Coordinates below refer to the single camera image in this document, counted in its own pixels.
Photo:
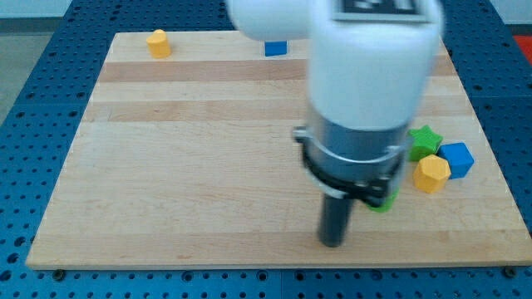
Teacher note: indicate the blue block top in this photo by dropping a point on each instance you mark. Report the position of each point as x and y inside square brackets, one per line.
[278, 48]

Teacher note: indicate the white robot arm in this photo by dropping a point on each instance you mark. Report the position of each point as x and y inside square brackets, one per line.
[368, 62]

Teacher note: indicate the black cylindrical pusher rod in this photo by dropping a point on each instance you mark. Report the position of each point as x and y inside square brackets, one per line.
[334, 219]

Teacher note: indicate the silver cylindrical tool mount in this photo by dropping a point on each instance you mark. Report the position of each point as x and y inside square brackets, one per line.
[350, 164]

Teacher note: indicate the green star block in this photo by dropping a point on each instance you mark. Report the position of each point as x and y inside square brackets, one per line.
[425, 141]

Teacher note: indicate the blue cube block right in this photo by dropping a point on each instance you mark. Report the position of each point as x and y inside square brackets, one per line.
[458, 157]

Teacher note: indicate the green block under tool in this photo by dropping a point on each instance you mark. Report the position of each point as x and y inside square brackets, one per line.
[387, 205]

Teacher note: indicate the wooden board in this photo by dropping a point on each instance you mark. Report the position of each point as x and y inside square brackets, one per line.
[188, 163]

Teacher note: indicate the yellow hexagon block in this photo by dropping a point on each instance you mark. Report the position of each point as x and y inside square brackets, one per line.
[431, 174]

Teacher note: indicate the yellow heart block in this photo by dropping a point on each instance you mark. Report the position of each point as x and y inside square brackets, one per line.
[158, 44]

